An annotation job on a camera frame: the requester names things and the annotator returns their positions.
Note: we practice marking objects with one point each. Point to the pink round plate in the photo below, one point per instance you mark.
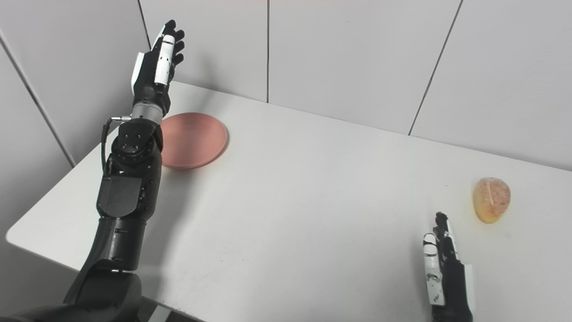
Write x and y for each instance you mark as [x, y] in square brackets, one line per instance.
[194, 139]

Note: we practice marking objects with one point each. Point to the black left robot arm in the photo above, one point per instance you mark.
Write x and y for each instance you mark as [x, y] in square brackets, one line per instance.
[125, 197]

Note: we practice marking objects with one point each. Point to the yellow-orange peeled fruit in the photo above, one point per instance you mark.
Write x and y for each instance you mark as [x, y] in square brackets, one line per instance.
[491, 199]

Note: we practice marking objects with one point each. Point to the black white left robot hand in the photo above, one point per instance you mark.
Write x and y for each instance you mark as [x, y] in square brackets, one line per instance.
[149, 85]

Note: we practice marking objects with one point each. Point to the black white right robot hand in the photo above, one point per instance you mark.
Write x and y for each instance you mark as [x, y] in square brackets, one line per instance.
[453, 286]

